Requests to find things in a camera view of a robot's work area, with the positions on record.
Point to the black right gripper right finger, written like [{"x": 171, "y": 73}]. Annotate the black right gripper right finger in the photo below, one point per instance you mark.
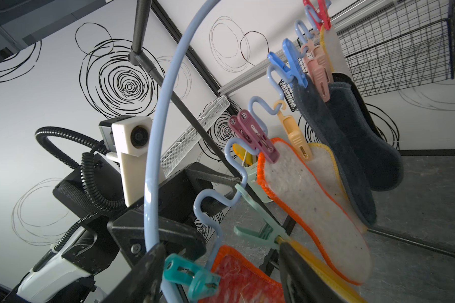
[{"x": 299, "y": 281}]

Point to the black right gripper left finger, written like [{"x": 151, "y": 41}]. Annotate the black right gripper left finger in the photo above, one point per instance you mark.
[{"x": 143, "y": 282}]

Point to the red insole orange trim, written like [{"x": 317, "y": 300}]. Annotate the red insole orange trim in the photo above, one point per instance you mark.
[{"x": 241, "y": 281}]

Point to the white insole orange trim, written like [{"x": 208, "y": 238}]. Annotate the white insole orange trim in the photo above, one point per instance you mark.
[{"x": 294, "y": 187}]

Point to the black metal clothes rack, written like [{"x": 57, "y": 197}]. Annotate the black metal clothes rack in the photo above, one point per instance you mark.
[{"x": 139, "y": 58}]

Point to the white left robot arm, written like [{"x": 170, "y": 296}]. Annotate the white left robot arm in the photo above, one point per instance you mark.
[{"x": 108, "y": 225}]

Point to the yellow foam insole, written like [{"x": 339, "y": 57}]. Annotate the yellow foam insole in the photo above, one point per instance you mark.
[{"x": 332, "y": 279}]

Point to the mint green clothespin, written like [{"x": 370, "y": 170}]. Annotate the mint green clothespin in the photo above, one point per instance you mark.
[{"x": 270, "y": 235}]

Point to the teal clothespin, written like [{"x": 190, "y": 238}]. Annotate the teal clothespin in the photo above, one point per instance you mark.
[{"x": 200, "y": 282}]

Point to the white insole yellow trim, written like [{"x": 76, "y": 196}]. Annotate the white insole yellow trim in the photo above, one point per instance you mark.
[{"x": 323, "y": 165}]

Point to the orange clothespin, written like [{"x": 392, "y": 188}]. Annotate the orange clothespin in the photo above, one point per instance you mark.
[{"x": 294, "y": 133}]

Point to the black felt insole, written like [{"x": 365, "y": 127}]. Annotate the black felt insole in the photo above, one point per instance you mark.
[{"x": 381, "y": 163}]

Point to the dark grey felt insole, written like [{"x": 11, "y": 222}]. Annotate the dark grey felt insole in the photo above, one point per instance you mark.
[{"x": 318, "y": 116}]

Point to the purple clothespin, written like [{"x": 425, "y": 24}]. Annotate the purple clothespin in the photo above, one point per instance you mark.
[{"x": 248, "y": 129}]

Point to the blue clothespin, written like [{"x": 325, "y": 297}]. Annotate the blue clothespin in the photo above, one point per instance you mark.
[{"x": 291, "y": 71}]

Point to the pink clothespin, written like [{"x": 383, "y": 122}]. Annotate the pink clothespin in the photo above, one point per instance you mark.
[{"x": 318, "y": 66}]

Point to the red clothespin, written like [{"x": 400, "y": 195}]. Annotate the red clothespin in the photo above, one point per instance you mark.
[{"x": 318, "y": 18}]

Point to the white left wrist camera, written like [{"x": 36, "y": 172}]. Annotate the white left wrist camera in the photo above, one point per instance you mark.
[{"x": 127, "y": 140}]

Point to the black corner frame post left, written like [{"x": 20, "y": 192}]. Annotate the black corner frame post left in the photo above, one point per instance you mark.
[{"x": 191, "y": 55}]

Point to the black wire wall basket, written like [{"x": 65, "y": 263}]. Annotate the black wire wall basket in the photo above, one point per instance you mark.
[{"x": 400, "y": 48}]

